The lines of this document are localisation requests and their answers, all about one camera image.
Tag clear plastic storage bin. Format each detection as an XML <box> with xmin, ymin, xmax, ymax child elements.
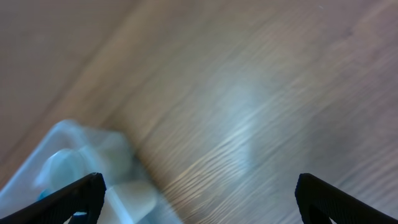
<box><xmin>1</xmin><ymin>120</ymin><xmax>181</xmax><ymax>224</ymax></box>

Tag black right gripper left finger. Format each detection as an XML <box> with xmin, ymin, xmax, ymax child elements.
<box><xmin>1</xmin><ymin>172</ymin><xmax>106</xmax><ymax>224</ymax></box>

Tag teal blue bowl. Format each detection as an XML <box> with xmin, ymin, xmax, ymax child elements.
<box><xmin>37</xmin><ymin>189</ymin><xmax>53</xmax><ymax>200</ymax></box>

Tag small grey cup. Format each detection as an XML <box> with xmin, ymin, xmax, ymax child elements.
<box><xmin>34</xmin><ymin>149</ymin><xmax>87</xmax><ymax>192</ymax></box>

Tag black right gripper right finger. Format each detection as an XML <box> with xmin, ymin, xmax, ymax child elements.
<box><xmin>295</xmin><ymin>173</ymin><xmax>397</xmax><ymax>224</ymax></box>

